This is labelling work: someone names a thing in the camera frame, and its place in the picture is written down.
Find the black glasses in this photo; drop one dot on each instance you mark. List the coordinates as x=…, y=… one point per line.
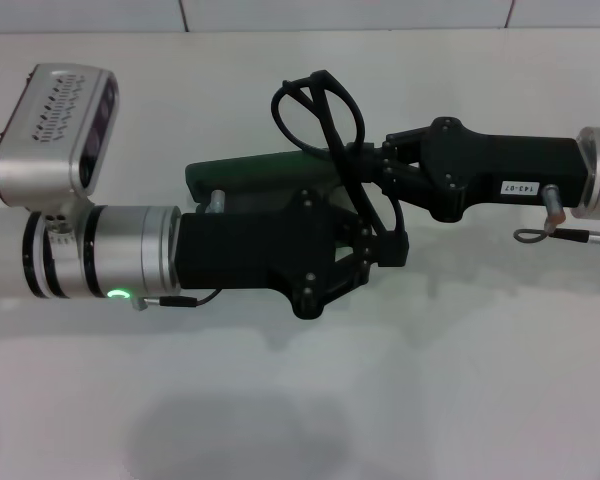
x=325, y=80

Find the green glasses case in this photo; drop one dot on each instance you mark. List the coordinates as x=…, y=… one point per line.
x=240, y=172

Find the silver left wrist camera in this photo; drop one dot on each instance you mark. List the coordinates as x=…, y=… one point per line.
x=45, y=145

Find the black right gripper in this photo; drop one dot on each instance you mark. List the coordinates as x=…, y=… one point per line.
x=505, y=160

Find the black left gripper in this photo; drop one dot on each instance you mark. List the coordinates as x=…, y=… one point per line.
x=230, y=250

